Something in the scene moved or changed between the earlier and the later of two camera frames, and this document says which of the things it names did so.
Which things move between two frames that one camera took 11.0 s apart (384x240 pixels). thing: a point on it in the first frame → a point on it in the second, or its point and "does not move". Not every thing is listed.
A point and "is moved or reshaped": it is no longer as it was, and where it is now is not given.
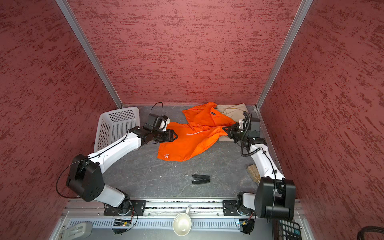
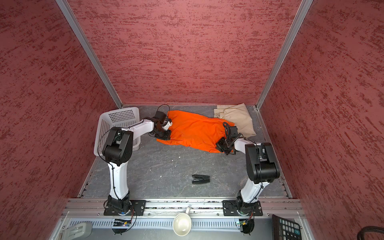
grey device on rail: x=78 y=232 does not move
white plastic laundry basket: x=113 y=124 does not move
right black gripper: x=230 y=130 → x=219 y=146
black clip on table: x=197 y=179 does not move
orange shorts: x=206 y=124 is moved or reshaped
